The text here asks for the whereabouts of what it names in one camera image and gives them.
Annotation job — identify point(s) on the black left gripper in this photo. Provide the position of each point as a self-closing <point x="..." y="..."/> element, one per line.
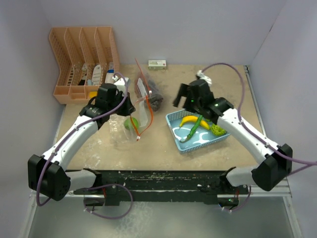
<point x="129" y="107"/>

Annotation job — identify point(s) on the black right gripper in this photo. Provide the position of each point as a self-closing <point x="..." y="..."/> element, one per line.
<point x="184" y="90"/>

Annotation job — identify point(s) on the green custard apple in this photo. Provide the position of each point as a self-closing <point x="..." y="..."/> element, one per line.
<point x="131" y="123"/>

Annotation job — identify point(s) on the clear zip top bag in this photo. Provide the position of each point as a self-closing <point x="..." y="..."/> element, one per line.
<point x="148" y="86"/>
<point x="145" y="116"/>

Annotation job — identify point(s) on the yellow banana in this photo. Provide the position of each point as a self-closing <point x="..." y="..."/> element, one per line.
<point x="194" y="119"/>

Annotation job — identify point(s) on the green chili pepper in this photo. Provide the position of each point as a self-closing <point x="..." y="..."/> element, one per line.
<point x="193" y="130"/>

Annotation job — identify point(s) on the light blue plastic basket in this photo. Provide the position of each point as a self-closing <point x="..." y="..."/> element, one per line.
<point x="201" y="138"/>

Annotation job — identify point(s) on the yellow-green custard apple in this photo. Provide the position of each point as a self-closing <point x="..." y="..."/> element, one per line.
<point x="217" y="130"/>

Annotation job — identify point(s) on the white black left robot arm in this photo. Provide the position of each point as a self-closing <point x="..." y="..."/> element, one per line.
<point x="47" y="174"/>

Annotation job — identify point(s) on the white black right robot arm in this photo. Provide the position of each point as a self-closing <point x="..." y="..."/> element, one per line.
<point x="272" y="167"/>

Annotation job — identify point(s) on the white blue box in organizer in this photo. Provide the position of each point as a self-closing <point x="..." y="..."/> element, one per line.
<point x="110" y="73"/>

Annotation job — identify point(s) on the small green white box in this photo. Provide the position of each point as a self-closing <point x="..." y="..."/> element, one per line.
<point x="155" y="64"/>

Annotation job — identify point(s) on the yellow block in organizer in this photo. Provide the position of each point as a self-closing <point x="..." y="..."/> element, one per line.
<point x="92" y="94"/>

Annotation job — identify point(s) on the white bottle in organizer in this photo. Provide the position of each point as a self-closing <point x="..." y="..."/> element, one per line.
<point x="97" y="75"/>

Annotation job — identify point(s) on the orange plastic file organizer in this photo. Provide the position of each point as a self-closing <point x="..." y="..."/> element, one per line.
<point x="77" y="51"/>

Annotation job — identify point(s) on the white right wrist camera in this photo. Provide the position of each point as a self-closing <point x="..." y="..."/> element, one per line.
<point x="200" y="75"/>

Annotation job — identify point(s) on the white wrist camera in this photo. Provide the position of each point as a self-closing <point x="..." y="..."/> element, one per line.
<point x="120" y="83"/>
<point x="200" y="75"/>

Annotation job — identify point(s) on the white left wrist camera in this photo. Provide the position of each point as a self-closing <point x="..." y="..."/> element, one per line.
<point x="120" y="83"/>

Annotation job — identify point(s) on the black metal base frame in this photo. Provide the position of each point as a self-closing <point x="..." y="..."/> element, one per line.
<point x="208" y="187"/>

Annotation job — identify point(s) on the aluminium rail frame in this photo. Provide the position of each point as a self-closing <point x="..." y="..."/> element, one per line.
<point x="264" y="99"/>

